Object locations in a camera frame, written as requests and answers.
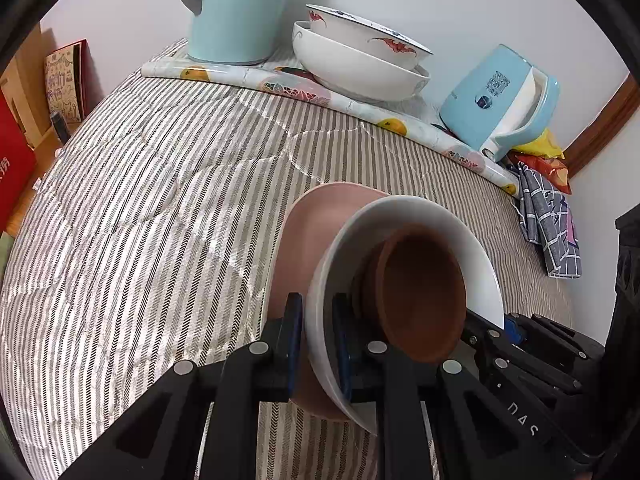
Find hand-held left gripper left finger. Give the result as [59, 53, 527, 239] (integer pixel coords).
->
[57, 292, 306, 480]

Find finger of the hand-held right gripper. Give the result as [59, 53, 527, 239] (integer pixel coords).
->
[502, 311, 532, 349]
[462, 309, 507, 357]

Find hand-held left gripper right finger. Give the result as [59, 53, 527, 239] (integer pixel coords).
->
[331, 292, 566, 480]

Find brown bowl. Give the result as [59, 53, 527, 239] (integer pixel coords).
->
[351, 225, 468, 363]

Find pink plate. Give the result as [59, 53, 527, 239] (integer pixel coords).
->
[269, 182, 396, 421]

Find white deep plate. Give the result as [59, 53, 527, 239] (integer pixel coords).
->
[306, 195, 505, 436]

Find grey plaid cloth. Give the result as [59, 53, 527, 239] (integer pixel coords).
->
[510, 162, 586, 279]

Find dark furniture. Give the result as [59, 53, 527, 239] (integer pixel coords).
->
[614, 202, 640, 356]

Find red snack bag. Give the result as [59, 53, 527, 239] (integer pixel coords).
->
[507, 152, 573, 196]

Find yellow snack bag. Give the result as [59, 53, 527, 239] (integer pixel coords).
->
[512, 129, 566, 161]

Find blue and white electric kettle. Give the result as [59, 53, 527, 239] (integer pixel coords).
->
[439, 43, 561, 162]

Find large white bowl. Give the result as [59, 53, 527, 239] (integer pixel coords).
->
[292, 21, 432, 103]

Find fruit print plastic tablecloth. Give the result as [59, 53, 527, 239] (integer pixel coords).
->
[140, 42, 521, 198]

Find white bowl with bat print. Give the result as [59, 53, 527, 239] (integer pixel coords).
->
[305, 4, 435, 72]

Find small dark bottle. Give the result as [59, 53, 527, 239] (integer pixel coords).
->
[50, 112, 71, 143]

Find red box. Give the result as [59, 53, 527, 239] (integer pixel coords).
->
[0, 92, 38, 233]

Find light blue pitcher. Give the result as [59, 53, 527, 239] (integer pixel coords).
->
[173, 0, 293, 67]

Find patterned book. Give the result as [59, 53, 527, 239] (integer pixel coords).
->
[42, 39, 92, 126]

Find cardboard box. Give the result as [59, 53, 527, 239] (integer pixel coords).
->
[0, 20, 56, 151]

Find wooden frame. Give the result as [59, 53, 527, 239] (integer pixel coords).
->
[562, 72, 632, 178]

